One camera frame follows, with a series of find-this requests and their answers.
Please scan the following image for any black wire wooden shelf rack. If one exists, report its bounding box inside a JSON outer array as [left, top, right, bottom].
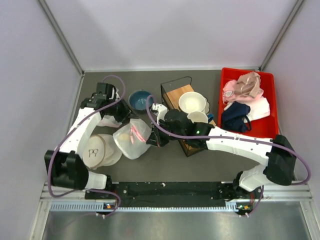
[[160, 76, 220, 158]]

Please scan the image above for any white folded cloth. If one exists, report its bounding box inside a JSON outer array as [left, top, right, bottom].
[[246, 97, 271, 122]]

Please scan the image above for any white ceramic bowl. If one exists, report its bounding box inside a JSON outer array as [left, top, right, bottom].
[[178, 91, 210, 114]]

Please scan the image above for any dark blue ceramic bowl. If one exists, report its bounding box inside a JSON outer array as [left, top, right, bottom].
[[128, 90, 154, 112]]

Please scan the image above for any navy blue garment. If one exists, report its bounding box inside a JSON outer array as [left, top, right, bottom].
[[221, 101, 252, 133]]

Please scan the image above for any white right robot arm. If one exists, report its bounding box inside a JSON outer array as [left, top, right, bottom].
[[147, 103, 296, 198]]

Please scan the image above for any pink garment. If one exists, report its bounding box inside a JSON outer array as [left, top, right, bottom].
[[222, 80, 264, 105]]

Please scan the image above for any red plastic bin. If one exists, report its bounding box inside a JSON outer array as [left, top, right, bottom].
[[217, 67, 279, 139]]

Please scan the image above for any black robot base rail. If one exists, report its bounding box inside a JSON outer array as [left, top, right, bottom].
[[84, 174, 263, 216]]

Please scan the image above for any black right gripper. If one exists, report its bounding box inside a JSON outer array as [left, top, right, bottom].
[[146, 118, 186, 149]]

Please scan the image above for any white mesh laundry bag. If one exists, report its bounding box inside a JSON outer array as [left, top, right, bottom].
[[112, 118, 151, 160], [97, 115, 122, 128]]

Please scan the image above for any beige satin garment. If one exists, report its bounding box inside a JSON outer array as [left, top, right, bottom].
[[234, 71, 261, 98]]

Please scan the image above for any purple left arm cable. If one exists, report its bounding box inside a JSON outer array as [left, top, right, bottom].
[[47, 75, 126, 218]]

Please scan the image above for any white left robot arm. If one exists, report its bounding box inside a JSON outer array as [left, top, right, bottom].
[[44, 82, 132, 199]]

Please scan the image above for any blue and white mug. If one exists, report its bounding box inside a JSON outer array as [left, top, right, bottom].
[[187, 111, 215, 125]]

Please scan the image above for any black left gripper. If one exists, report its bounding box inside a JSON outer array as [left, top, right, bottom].
[[105, 96, 139, 124]]

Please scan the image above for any cream round mesh bra bag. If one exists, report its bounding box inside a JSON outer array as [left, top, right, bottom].
[[82, 134, 122, 170]]

